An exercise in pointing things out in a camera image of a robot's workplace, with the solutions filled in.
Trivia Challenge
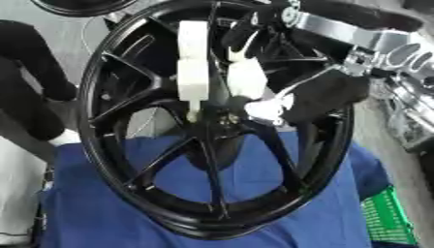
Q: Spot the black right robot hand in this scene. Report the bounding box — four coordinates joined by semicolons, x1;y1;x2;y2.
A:
218;0;426;126

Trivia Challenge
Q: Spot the white pin with long stem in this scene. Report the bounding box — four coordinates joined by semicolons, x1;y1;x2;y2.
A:
176;20;212;123

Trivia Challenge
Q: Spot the black spoked wheel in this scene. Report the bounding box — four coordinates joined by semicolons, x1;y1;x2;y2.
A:
75;0;357;241

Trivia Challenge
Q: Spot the green plastic crate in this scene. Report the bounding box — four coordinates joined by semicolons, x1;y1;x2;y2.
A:
359;185;420;247

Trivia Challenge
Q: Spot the black round tire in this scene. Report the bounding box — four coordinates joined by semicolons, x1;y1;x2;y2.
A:
30;0;140;17

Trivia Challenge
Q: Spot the person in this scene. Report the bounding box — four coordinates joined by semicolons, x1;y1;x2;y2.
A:
0;18;85;148

